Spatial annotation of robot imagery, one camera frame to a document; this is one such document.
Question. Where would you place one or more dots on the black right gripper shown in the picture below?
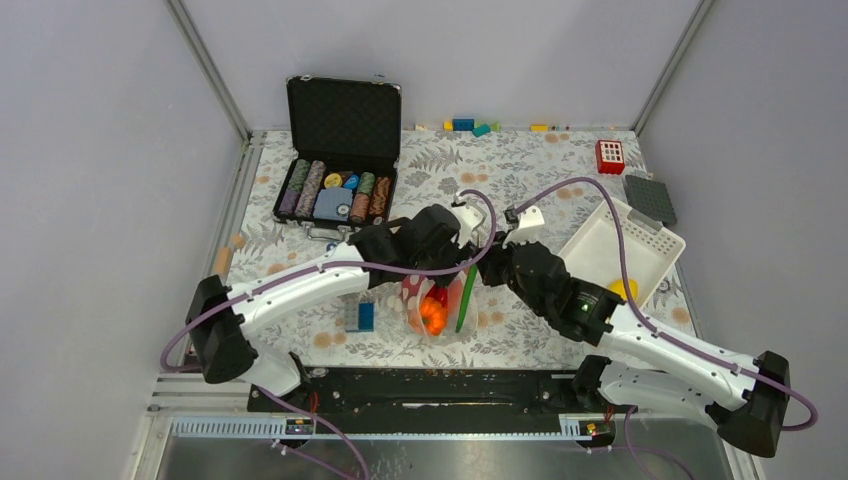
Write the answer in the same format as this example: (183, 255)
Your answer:
(489, 273)

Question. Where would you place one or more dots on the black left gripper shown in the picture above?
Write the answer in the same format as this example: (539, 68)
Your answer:
(457, 252)

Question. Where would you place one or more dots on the green toy bean pod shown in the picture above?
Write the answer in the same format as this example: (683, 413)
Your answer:
(465, 298)

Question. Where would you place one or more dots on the red toy chili pepper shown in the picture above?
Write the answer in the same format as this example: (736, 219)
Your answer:
(440, 295)

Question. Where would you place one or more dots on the orange toy pumpkin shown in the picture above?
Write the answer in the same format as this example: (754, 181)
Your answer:
(433, 316)

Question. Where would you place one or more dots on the clear dotted zip top bag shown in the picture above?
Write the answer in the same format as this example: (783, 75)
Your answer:
(407, 302)

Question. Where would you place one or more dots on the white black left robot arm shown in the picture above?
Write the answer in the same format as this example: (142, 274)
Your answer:
(224, 322)

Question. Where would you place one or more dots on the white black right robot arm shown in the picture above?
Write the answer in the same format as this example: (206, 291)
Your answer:
(743, 398)

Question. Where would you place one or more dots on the white plastic food basket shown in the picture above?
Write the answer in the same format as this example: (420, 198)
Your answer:
(651, 250)

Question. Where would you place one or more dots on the yellow toy lemon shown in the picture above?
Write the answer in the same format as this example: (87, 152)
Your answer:
(621, 287)

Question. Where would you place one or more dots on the blue grey building block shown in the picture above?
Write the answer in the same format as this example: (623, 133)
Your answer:
(359, 317)

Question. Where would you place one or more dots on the black poker chip case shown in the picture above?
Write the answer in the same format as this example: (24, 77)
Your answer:
(347, 136)

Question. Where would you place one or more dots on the dark grey building baseplate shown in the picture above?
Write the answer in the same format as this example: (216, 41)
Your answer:
(650, 198)

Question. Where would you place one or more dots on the floral patterned table mat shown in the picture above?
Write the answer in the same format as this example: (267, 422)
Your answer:
(509, 167)

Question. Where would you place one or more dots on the red white window block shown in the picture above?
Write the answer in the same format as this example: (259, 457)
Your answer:
(610, 157)

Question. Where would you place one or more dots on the wooden block left edge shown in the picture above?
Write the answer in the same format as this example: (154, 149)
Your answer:
(222, 261)

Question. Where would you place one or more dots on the blue block at wall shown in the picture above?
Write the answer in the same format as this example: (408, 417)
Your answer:
(462, 124)

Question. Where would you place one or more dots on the teal block at wall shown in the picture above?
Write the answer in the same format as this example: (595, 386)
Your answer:
(481, 130)

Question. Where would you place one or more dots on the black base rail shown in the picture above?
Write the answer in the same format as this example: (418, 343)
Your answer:
(396, 401)

